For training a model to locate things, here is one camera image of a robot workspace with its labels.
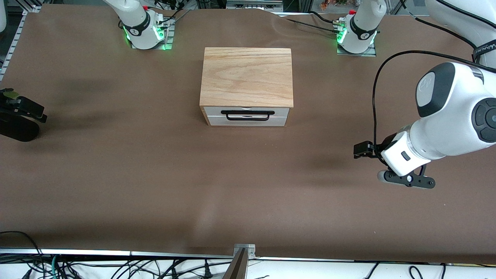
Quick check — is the black drawer handle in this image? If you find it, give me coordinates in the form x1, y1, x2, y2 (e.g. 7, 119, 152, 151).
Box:
221, 110, 274, 121

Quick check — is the white drawer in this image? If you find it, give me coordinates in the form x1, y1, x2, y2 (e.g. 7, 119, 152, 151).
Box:
204, 107, 290, 127

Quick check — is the wooden drawer cabinet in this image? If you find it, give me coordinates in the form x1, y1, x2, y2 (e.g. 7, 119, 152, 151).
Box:
200, 47, 294, 127

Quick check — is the black rounded object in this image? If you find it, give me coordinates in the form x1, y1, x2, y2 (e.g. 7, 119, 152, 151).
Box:
0, 112, 40, 142

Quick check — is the brown table cover sheet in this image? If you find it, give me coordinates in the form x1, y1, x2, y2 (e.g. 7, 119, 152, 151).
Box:
0, 4, 496, 265

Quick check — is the aluminium profile bar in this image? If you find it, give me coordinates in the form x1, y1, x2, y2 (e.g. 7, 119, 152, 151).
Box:
226, 0, 284, 12

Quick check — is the long black camera cable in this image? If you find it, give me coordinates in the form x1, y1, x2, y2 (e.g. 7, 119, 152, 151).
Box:
372, 0, 496, 153

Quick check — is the perforated aluminium side rail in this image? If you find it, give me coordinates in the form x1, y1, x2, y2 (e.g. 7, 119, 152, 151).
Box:
0, 11, 28, 82

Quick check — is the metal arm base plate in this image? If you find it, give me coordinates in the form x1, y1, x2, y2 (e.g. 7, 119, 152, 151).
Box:
336, 42, 377, 57
130, 17, 176, 51

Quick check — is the black cable loop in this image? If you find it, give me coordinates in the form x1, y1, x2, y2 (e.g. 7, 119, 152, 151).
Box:
0, 231, 44, 279

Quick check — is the black arm base cable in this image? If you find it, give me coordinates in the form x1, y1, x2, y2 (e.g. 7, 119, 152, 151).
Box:
155, 0, 191, 24
287, 11, 343, 34

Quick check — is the aluminium table edge rail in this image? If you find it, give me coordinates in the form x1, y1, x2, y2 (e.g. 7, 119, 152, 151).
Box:
0, 248, 496, 265

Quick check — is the grey metal bracket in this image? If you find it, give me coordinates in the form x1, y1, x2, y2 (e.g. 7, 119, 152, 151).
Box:
233, 243, 256, 259

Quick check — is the teal cable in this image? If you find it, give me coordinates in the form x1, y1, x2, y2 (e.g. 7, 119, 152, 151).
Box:
48, 255, 64, 279

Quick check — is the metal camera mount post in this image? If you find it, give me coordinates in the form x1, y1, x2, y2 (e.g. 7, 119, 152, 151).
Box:
222, 248, 248, 279

